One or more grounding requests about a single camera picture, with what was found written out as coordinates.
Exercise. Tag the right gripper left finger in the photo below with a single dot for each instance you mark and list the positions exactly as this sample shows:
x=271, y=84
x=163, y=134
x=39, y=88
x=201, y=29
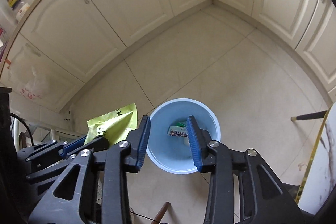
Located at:
x=93, y=187

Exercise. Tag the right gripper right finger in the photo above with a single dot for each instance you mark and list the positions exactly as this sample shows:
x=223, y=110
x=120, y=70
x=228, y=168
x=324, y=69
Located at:
x=263, y=197

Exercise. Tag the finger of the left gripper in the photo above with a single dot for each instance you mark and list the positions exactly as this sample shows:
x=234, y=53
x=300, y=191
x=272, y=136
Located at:
x=71, y=147
x=99, y=143

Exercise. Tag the light green snack bag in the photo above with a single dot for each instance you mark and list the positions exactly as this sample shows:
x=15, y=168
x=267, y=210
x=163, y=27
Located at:
x=114, y=126

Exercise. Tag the blue trash bin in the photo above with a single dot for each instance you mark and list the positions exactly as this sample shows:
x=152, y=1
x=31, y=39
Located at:
x=173, y=154

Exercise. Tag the milk carton box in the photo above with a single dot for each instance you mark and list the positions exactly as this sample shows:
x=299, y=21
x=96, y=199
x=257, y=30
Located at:
x=178, y=131

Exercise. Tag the cream lower kitchen cabinets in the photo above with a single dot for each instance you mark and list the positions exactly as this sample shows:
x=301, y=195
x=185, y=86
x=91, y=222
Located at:
x=74, y=40

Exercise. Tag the round marble table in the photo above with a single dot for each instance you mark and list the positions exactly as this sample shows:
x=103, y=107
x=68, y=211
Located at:
x=319, y=179

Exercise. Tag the hanging clear plastic bag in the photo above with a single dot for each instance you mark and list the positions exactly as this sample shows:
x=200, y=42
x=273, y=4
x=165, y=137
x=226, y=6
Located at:
x=36, y=86

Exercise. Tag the chair leg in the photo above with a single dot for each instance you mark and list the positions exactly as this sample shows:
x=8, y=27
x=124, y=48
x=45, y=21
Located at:
x=311, y=116

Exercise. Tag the jar on counter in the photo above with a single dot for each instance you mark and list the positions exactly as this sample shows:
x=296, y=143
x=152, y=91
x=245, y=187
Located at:
x=19, y=8

